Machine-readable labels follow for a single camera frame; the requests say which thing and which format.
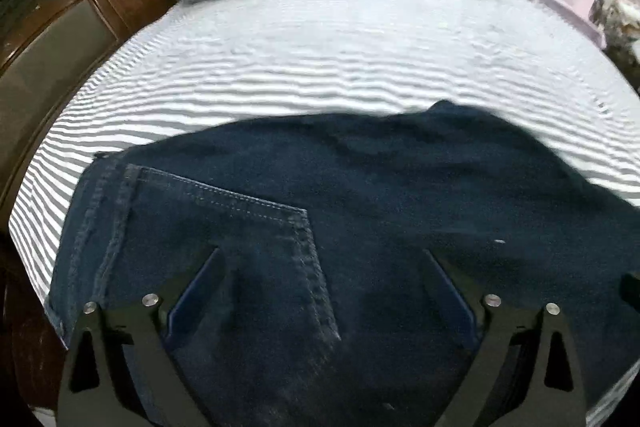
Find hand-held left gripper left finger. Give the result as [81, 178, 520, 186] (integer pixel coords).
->
[56, 247, 223, 427]

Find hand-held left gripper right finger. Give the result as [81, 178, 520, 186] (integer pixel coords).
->
[422, 248, 587, 427]

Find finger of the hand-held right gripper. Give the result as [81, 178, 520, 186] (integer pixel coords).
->
[619, 272, 640, 305]

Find dark blue denim pants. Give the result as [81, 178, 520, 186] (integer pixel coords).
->
[46, 100, 640, 427]

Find purple cloth cover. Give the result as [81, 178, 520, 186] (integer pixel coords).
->
[529, 0, 608, 45]

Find carved wooden headboard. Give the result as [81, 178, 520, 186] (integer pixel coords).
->
[0, 0, 226, 233]

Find striped bed sheet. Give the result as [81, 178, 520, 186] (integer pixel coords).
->
[7, 0, 640, 427]

